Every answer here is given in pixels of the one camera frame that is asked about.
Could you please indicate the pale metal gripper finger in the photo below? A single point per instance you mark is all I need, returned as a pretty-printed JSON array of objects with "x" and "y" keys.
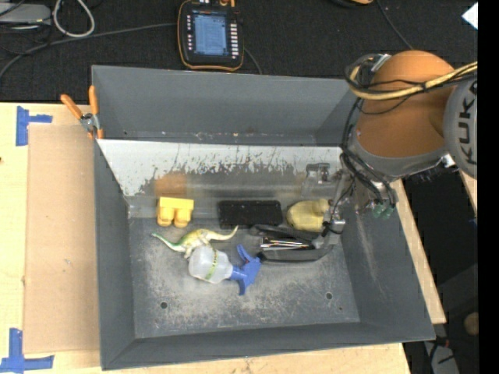
[
  {"x": 319, "y": 173},
  {"x": 337, "y": 226}
]

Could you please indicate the pale yellow toy duck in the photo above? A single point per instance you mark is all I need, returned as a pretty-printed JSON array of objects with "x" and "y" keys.
[{"x": 306, "y": 214}]

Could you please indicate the black flat sponge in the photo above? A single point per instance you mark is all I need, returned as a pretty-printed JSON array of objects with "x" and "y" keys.
[{"x": 249, "y": 213}]

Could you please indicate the grey metal bin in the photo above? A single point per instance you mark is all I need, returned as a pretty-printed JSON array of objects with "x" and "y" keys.
[{"x": 241, "y": 310}]

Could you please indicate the clear spray bottle blue head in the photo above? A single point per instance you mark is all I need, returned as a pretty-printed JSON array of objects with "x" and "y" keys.
[{"x": 210, "y": 265}]

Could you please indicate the green toy dinosaur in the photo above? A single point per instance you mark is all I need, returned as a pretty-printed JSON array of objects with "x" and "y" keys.
[{"x": 193, "y": 239}]

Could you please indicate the yellow plastic toy block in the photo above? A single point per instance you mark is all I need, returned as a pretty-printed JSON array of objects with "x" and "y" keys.
[{"x": 175, "y": 209}]

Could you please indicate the brown cardboard board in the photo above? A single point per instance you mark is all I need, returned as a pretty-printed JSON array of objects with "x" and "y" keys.
[{"x": 58, "y": 240}]

